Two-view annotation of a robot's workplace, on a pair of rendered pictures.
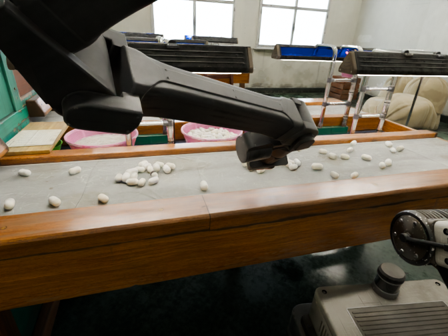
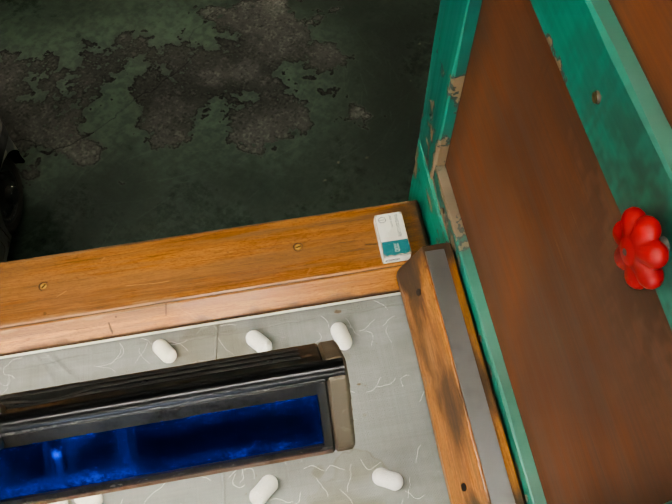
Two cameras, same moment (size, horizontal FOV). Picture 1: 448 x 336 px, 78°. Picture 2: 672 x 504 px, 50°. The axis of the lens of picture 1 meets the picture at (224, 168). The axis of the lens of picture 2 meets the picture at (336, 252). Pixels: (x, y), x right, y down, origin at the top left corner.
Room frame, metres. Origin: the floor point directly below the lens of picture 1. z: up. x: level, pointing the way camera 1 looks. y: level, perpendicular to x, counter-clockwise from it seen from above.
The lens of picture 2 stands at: (0.87, 0.54, 1.57)
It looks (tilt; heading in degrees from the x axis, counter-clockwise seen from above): 62 degrees down; 187
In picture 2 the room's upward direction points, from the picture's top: straight up
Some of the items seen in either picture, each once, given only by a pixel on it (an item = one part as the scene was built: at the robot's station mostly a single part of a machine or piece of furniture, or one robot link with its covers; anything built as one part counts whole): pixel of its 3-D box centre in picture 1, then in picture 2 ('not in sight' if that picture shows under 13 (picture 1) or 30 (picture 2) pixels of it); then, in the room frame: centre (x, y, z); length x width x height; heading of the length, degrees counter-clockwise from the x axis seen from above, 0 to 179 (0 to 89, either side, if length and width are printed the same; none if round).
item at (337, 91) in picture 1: (345, 83); not in sight; (6.28, -2.54, 0.32); 0.42 x 0.42 x 0.64; 18
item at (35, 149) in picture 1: (39, 136); not in sight; (0.96, 0.69, 0.77); 0.33 x 0.15 x 0.01; 17
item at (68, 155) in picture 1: (260, 153); not in sight; (1.04, -0.15, 0.71); 1.81 x 0.05 x 0.11; 107
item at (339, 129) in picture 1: (329, 89); not in sight; (1.55, -0.55, 0.90); 0.20 x 0.19 x 0.45; 107
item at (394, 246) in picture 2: not in sight; (392, 237); (0.42, 0.56, 0.78); 0.06 x 0.04 x 0.02; 17
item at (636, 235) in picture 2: not in sight; (645, 249); (0.68, 0.68, 1.24); 0.04 x 0.02 x 0.04; 17
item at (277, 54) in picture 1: (327, 53); not in sight; (1.63, -0.52, 1.08); 0.62 x 0.08 x 0.07; 107
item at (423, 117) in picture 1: (399, 111); not in sight; (3.38, -2.10, 0.40); 0.74 x 0.56 x 0.38; 109
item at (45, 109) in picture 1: (45, 101); not in sight; (1.26, 0.84, 0.83); 0.30 x 0.06 x 0.07; 17
